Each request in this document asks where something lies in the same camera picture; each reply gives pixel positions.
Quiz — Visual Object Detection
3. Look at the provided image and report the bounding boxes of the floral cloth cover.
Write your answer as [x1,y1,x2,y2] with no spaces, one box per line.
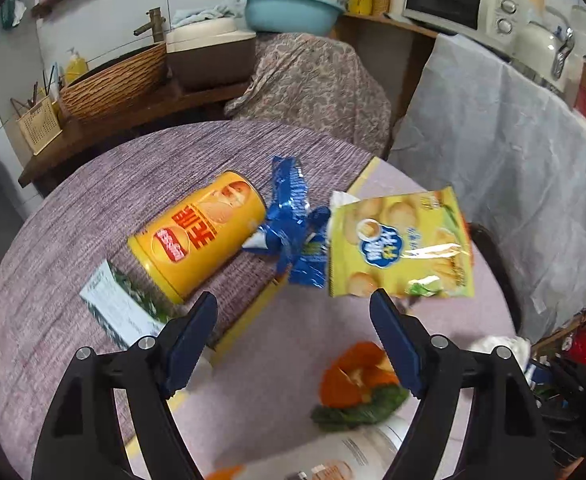
[224,32,393,158]

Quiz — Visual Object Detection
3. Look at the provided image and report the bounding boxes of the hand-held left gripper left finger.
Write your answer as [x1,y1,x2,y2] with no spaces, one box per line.
[30,290,219,480]

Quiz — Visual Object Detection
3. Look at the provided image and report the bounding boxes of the white cover sheet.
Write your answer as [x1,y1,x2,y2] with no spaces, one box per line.
[388,32,586,343]

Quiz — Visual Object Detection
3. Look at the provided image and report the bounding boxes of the light blue towel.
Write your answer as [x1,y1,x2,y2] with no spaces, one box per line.
[171,0,256,28]

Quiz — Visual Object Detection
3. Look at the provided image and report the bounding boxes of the blue foil wrapper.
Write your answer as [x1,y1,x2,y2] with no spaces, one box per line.
[242,155,331,289]

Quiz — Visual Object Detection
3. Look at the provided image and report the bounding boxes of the white printed snack bag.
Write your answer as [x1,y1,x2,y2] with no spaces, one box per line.
[273,422,406,480]

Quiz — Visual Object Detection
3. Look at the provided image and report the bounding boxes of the bronze faucet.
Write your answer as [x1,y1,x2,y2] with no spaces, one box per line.
[133,7,166,43]

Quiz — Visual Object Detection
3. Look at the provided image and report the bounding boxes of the brown white box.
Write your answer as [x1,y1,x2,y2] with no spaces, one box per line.
[165,17,258,92]

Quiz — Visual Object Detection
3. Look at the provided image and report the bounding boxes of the beige utensil holder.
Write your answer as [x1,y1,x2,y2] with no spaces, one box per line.
[16,95,64,156]

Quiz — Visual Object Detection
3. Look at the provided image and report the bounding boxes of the yellow chip bag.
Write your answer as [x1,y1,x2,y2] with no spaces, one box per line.
[327,186,475,299]

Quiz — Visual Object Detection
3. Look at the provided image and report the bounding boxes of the green hanging packet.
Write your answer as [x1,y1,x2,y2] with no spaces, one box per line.
[0,0,26,28]

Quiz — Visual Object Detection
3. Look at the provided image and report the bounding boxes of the wooden counter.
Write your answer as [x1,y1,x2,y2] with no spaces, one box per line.
[18,80,254,196]

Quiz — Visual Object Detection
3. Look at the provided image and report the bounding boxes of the yellow potato chip can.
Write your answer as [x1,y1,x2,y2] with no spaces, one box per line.
[127,170,267,305]

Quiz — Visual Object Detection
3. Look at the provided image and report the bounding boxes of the purple woven tablecloth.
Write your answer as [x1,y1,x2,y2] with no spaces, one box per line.
[0,120,381,480]

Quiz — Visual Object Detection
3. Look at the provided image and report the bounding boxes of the orange and green plush toy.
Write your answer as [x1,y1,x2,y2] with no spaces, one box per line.
[310,341,410,431]

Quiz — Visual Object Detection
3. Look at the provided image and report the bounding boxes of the cream electric kettle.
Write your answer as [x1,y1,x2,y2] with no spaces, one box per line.
[513,6,576,93]

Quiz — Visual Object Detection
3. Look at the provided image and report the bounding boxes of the wooden cabinet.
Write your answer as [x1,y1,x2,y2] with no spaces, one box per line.
[335,12,441,126]

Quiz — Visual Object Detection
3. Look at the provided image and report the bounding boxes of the light blue plastic basin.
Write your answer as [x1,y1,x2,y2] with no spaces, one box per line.
[244,0,346,37]

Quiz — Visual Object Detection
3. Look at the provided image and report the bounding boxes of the yellow soap bottle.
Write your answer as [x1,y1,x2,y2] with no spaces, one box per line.
[64,47,90,86]

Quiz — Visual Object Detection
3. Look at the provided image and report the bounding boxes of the wicker sink basin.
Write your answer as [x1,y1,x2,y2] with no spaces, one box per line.
[59,42,168,122]

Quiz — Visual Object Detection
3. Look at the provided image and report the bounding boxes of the green and white carton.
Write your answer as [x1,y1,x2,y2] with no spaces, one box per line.
[80,259,174,351]

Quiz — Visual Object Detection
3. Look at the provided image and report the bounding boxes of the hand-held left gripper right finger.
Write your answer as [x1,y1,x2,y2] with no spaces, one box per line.
[369,288,558,480]

